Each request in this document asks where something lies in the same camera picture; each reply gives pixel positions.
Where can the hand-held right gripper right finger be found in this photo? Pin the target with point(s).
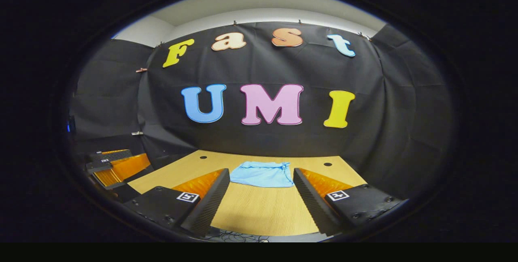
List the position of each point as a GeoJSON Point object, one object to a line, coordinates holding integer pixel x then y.
{"type": "Point", "coordinates": [311, 205]}

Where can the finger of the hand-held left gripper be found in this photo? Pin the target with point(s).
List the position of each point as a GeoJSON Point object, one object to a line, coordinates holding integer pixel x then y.
{"type": "Point", "coordinates": [115, 156]}
{"type": "Point", "coordinates": [125, 167]}

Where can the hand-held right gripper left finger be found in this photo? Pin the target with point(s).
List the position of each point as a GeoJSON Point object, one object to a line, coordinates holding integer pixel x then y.
{"type": "Point", "coordinates": [210, 205]}

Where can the light blue T-shirt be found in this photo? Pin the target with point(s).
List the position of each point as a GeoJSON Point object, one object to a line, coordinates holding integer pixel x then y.
{"type": "Point", "coordinates": [261, 175]}

